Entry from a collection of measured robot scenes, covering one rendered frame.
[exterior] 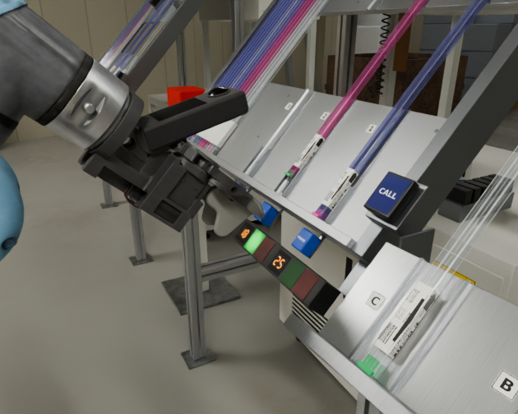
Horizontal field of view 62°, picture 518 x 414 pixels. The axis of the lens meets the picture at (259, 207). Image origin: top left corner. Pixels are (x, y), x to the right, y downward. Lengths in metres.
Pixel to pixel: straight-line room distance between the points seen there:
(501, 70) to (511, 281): 0.35
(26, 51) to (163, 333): 1.28
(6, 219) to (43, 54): 0.17
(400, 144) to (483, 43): 5.07
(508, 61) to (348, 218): 0.26
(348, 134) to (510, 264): 0.33
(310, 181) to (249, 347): 0.92
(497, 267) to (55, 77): 0.69
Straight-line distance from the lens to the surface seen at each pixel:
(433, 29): 5.88
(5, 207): 0.26
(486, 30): 5.64
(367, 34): 6.48
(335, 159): 0.65
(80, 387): 1.46
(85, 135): 0.41
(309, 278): 0.57
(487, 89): 0.59
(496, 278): 0.81
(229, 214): 0.49
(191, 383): 1.39
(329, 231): 0.55
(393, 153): 0.59
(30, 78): 0.40
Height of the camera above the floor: 0.96
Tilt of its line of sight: 22 degrees down
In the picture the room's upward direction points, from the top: straight up
